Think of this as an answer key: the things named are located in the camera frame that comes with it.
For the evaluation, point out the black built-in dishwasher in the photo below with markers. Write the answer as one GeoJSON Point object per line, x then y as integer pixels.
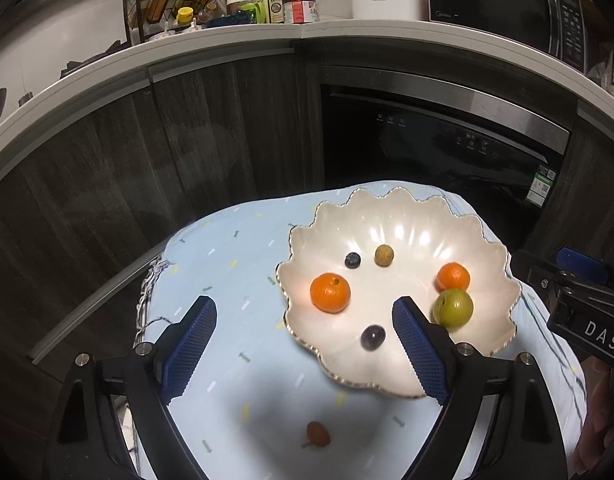
{"type": "Point", "coordinates": [437, 160]}

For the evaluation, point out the dark blue bowl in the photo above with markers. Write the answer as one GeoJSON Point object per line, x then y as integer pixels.
{"type": "Point", "coordinates": [227, 21]}

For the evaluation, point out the yellow cap bottle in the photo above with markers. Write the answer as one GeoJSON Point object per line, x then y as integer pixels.
{"type": "Point", "coordinates": [184, 16]}

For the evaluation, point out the white scalloped ceramic bowl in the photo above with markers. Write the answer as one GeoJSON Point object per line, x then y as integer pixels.
{"type": "Point", "coordinates": [412, 260]}

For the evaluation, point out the black microwave oven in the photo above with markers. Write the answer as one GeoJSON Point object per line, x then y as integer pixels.
{"type": "Point", "coordinates": [487, 0]}

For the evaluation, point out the blueberry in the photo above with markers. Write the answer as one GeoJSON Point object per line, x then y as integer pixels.
{"type": "Point", "coordinates": [352, 260]}

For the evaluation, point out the white rice cooker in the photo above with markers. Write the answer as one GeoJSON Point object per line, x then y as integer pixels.
{"type": "Point", "coordinates": [387, 0]}

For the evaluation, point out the small orange mandarin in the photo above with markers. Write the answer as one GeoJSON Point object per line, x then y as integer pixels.
{"type": "Point", "coordinates": [453, 277]}

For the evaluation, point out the person's right hand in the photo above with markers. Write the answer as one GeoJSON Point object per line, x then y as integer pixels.
{"type": "Point", "coordinates": [599, 410]}

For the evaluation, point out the dark purple grape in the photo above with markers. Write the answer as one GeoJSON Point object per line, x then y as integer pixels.
{"type": "Point", "coordinates": [373, 337]}

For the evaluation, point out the large orange mandarin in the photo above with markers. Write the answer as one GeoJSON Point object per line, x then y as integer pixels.
{"type": "Point", "coordinates": [330, 292]}

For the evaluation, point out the white kitchen countertop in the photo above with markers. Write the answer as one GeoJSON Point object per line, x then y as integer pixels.
{"type": "Point", "coordinates": [212, 40]}

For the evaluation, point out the dark wood cabinet door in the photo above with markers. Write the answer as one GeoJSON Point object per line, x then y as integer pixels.
{"type": "Point", "coordinates": [77, 220]}
{"type": "Point", "coordinates": [227, 130]}

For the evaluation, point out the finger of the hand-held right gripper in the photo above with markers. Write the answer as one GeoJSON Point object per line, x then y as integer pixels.
{"type": "Point", "coordinates": [584, 266]}
{"type": "Point", "coordinates": [537, 270]}

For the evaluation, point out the brown longan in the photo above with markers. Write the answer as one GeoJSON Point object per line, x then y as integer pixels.
{"type": "Point", "coordinates": [384, 255]}

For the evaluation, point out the yellow-green plum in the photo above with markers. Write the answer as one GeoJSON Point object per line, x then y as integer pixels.
{"type": "Point", "coordinates": [453, 308]}

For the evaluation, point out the light blue patterned tablecloth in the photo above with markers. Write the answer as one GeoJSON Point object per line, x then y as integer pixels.
{"type": "Point", "coordinates": [237, 270]}

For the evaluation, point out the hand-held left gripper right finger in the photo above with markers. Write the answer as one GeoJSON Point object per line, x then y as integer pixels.
{"type": "Point", "coordinates": [419, 350]}

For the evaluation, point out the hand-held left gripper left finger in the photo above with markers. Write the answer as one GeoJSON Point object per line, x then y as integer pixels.
{"type": "Point", "coordinates": [189, 350]}

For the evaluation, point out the plastic snack bag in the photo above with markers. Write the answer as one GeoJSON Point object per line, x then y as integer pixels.
{"type": "Point", "coordinates": [612, 72]}

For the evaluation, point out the green plastic container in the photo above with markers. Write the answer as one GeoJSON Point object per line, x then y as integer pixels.
{"type": "Point", "coordinates": [253, 12]}

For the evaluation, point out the red cherry tomato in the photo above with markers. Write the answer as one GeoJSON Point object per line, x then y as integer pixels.
{"type": "Point", "coordinates": [318, 432]}

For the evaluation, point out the dark wood cabinet panel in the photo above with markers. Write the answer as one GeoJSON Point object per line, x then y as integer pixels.
{"type": "Point", "coordinates": [592, 195]}

